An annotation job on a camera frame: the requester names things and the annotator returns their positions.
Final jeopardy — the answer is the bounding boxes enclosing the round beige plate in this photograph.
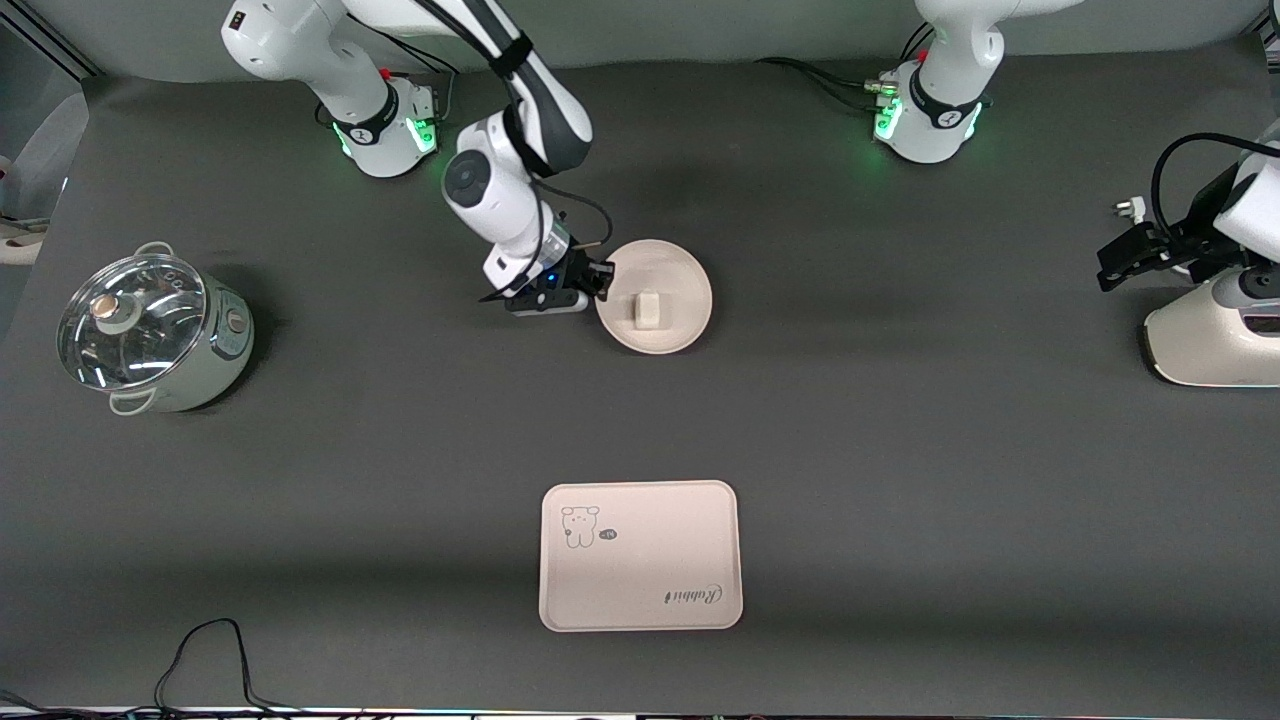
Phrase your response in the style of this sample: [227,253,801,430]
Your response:
[595,239,714,357]

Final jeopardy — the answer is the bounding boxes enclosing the beige tray with bear print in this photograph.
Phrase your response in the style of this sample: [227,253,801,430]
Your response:
[539,480,744,633]

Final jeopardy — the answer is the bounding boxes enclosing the cream toaster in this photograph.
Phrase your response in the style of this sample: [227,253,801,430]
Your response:
[1143,270,1280,388]

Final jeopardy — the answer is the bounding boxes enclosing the pale green electric pot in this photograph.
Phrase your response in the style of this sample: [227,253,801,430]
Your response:
[105,242,256,415]

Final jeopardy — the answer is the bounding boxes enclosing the beige object beside table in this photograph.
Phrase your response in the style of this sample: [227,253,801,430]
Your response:
[0,220,49,265]

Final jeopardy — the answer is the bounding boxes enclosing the black right arm base cables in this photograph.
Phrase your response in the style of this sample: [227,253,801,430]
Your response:
[378,12,469,126]

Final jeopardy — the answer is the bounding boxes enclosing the black arm base cables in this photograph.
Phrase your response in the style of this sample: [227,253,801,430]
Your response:
[378,12,469,126]
[755,20,936,113]

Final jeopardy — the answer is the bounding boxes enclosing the black left arm base cables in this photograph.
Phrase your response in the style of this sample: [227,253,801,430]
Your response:
[755,20,936,113]

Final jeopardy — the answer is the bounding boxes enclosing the black loose floor cable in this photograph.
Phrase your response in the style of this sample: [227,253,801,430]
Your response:
[0,618,301,720]

